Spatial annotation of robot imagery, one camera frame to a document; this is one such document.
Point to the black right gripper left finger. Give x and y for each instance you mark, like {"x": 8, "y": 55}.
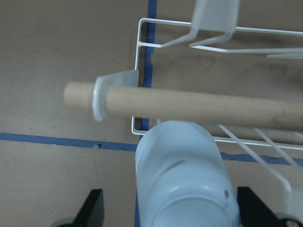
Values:
{"x": 92, "y": 212}

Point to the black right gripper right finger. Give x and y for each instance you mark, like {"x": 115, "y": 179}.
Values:
{"x": 253, "y": 211}

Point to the light blue plastic cup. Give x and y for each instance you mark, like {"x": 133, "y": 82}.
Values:
{"x": 182, "y": 180}

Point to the wooden dowel rod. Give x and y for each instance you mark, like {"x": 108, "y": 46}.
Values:
{"x": 142, "y": 102}

